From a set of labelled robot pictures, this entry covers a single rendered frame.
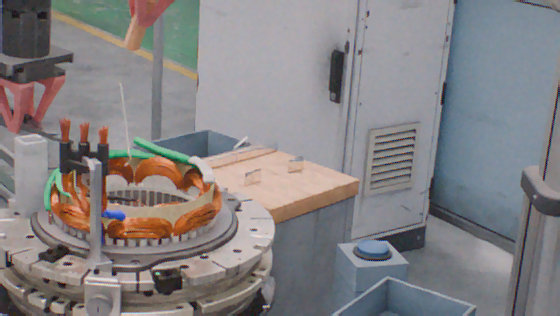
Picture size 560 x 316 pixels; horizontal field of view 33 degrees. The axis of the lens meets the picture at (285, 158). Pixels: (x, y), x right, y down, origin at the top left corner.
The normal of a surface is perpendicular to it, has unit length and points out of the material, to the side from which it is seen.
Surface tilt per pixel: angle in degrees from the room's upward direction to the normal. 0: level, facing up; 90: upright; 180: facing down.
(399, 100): 90
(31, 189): 90
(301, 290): 90
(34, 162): 90
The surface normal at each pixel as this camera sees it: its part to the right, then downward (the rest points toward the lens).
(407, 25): 0.59, 0.30
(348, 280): -0.96, 0.03
